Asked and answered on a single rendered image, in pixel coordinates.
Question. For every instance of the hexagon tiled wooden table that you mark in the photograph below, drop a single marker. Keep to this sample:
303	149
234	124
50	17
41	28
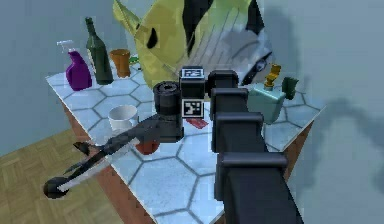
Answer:
166	176

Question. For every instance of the white cup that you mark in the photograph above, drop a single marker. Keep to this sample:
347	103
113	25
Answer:
122	116

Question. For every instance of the red card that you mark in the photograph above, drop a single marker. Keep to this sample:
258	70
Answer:
197	123

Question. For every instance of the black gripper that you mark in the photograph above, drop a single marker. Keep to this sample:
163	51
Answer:
166	100

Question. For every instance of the dark green cup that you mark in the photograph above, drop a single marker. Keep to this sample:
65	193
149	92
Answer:
289	87

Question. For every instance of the orange cup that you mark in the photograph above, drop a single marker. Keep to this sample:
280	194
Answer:
121	61

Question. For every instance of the teal soap dispenser gold pump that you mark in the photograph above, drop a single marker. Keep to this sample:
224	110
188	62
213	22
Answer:
266	103

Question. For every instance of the small green object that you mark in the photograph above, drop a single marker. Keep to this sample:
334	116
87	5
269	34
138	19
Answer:
133	60

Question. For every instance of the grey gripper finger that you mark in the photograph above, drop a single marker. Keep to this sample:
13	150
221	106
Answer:
83	173

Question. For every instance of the dark green wine bottle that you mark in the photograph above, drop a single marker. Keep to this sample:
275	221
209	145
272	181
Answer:
100	60

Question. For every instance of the yellow black fish statue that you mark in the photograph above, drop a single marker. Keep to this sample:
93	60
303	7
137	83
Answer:
166	40

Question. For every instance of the purple spray bottle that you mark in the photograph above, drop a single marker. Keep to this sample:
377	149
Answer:
78	71

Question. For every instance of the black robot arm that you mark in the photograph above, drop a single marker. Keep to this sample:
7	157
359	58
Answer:
253	186

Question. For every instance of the red apple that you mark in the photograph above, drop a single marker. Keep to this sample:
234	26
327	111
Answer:
146	148

